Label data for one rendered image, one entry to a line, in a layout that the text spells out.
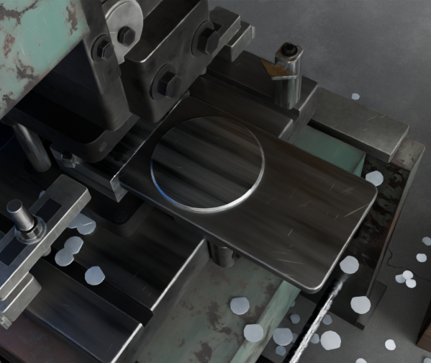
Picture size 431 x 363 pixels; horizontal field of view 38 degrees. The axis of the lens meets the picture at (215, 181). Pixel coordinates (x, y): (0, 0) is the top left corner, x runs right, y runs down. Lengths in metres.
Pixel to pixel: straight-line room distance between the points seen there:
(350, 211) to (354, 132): 0.25
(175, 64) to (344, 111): 0.40
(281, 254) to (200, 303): 0.16
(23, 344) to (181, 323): 0.20
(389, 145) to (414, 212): 0.72
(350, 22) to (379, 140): 1.11
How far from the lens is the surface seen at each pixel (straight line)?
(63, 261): 0.73
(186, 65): 0.57
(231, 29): 0.85
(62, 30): 0.40
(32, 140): 0.72
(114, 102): 0.56
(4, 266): 0.70
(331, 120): 0.89
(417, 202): 1.60
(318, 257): 0.62
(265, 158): 0.68
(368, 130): 0.89
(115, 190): 0.70
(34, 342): 0.80
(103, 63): 0.46
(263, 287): 0.75
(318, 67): 1.83
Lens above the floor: 1.34
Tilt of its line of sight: 57 degrees down
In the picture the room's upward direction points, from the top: 7 degrees counter-clockwise
